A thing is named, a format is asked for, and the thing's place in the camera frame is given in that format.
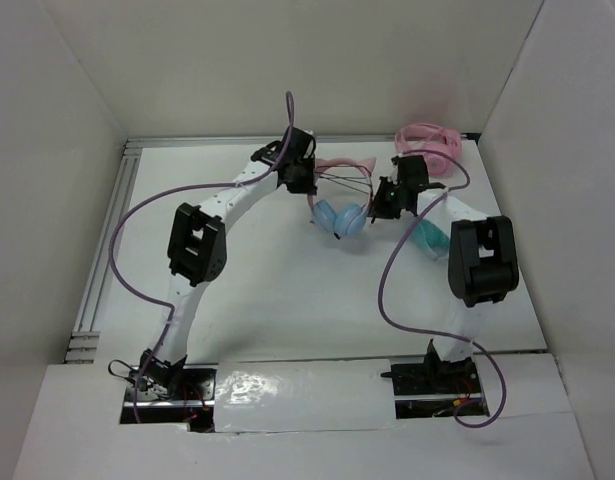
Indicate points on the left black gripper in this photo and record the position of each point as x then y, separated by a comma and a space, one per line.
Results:
306, 186

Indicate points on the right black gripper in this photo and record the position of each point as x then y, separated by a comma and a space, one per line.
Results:
380, 209

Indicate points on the teal cat-ear headphones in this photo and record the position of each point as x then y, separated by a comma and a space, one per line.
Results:
430, 240

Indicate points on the white taped cover sheet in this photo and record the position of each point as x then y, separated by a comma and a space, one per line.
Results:
312, 396

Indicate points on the pink blue cat-ear headphones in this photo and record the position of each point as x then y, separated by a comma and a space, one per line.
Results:
343, 218

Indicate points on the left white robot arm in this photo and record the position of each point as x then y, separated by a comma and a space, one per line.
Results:
197, 249

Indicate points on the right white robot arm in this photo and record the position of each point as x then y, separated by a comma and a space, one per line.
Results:
480, 250

